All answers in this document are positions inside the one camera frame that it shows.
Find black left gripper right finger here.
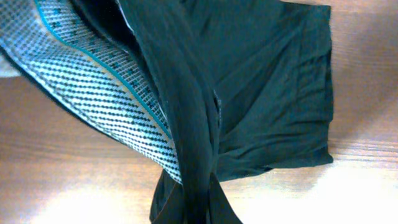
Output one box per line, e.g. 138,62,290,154
208,173,243,224

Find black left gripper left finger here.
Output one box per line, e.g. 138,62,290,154
149,170,186,224

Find black shorts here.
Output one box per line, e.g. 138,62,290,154
1,0,333,223

